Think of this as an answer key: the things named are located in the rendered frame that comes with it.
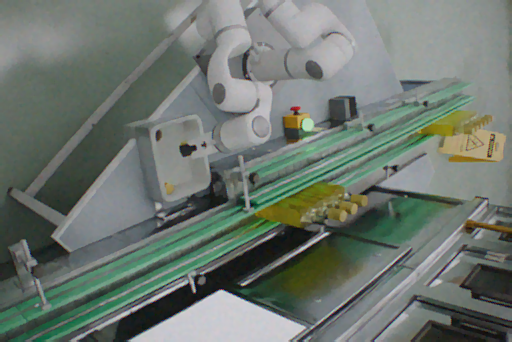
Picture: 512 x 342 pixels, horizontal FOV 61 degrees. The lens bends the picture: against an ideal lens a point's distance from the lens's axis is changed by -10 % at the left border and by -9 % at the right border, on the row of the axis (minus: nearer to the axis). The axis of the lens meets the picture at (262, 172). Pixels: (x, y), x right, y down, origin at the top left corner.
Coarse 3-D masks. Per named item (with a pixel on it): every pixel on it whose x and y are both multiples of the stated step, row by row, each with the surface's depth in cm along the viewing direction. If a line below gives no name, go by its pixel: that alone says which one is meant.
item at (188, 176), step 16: (160, 128) 137; (176, 128) 141; (192, 128) 140; (160, 144) 138; (176, 144) 141; (160, 160) 138; (176, 160) 142; (192, 160) 145; (160, 176) 131; (176, 176) 143; (192, 176) 147; (208, 176) 143; (176, 192) 138; (192, 192) 139
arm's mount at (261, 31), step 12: (252, 12) 144; (252, 24) 145; (264, 24) 148; (252, 36) 145; (264, 36) 148; (276, 36) 151; (204, 48) 143; (216, 48) 138; (276, 48) 152; (204, 60) 142; (228, 60) 140; (240, 60) 143; (204, 72) 147; (240, 72) 144; (276, 84) 153
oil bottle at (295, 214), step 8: (280, 200) 148; (264, 208) 149; (272, 208) 146; (280, 208) 143; (288, 208) 141; (296, 208) 140; (304, 208) 139; (312, 208) 140; (264, 216) 150; (272, 216) 147; (280, 216) 144; (288, 216) 142; (296, 216) 139; (304, 216) 138; (288, 224) 143; (296, 224) 140; (304, 224) 138
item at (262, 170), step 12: (468, 84) 247; (432, 96) 225; (444, 96) 223; (396, 108) 205; (408, 108) 204; (372, 120) 189; (384, 120) 186; (348, 132) 176; (360, 132) 174; (312, 144) 165; (324, 144) 163; (336, 144) 164; (288, 156) 156; (300, 156) 153; (252, 168) 147; (264, 168) 146; (276, 168) 145
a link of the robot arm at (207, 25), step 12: (216, 0) 112; (228, 0) 112; (204, 12) 116; (216, 12) 111; (228, 12) 111; (240, 12) 112; (204, 24) 117; (216, 24) 111; (228, 24) 110; (240, 24) 110; (204, 36) 120
